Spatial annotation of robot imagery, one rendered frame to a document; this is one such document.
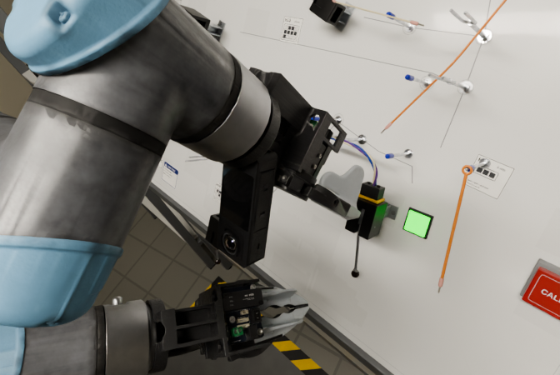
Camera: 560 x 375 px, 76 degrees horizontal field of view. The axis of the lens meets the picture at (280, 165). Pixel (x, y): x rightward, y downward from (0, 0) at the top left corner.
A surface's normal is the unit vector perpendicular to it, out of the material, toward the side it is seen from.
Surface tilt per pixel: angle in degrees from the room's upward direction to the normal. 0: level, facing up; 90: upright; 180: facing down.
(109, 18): 85
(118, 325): 37
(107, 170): 73
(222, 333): 43
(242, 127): 91
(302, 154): 24
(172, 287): 0
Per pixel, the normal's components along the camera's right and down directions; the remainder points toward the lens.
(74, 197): 0.54, 0.07
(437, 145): -0.64, 0.07
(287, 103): 0.74, 0.31
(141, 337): 0.48, -0.46
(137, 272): -0.24, -0.64
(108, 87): 0.34, -0.05
